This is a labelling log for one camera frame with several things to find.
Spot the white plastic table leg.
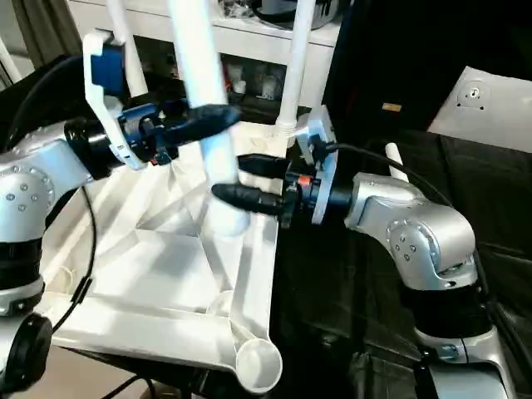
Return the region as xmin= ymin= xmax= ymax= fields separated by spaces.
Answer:
xmin=274 ymin=0 xmax=318 ymax=139
xmin=169 ymin=0 xmax=252 ymax=237
xmin=384 ymin=143 xmax=413 ymax=184
xmin=104 ymin=0 xmax=150 ymax=99

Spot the white plastic table top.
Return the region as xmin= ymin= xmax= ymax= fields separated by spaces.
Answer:
xmin=37 ymin=123 xmax=285 ymax=396

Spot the white cabinet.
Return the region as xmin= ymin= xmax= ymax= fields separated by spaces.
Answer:
xmin=66 ymin=0 xmax=343 ymax=111

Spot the black work mat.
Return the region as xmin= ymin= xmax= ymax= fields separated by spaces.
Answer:
xmin=0 ymin=54 xmax=532 ymax=399

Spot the grey bag on cabinet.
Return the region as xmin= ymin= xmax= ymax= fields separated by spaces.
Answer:
xmin=254 ymin=0 xmax=343 ymax=27

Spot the grey curtain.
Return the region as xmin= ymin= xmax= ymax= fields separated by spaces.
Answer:
xmin=8 ymin=0 xmax=76 ymax=67

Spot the thin white rod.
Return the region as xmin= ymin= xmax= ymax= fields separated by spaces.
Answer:
xmin=0 ymin=37 xmax=22 ymax=84

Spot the white plastic bag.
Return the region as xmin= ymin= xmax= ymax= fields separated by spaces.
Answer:
xmin=426 ymin=66 xmax=532 ymax=155

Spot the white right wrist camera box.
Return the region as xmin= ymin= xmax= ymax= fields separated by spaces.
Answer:
xmin=295 ymin=106 xmax=341 ymax=228

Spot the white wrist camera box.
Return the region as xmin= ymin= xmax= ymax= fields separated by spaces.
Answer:
xmin=82 ymin=31 xmax=155 ymax=172
xmin=295 ymin=106 xmax=341 ymax=228

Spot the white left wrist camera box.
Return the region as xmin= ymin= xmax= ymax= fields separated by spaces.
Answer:
xmin=82 ymin=31 xmax=155 ymax=172

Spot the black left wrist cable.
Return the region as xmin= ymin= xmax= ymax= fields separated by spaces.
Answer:
xmin=0 ymin=54 xmax=101 ymax=333

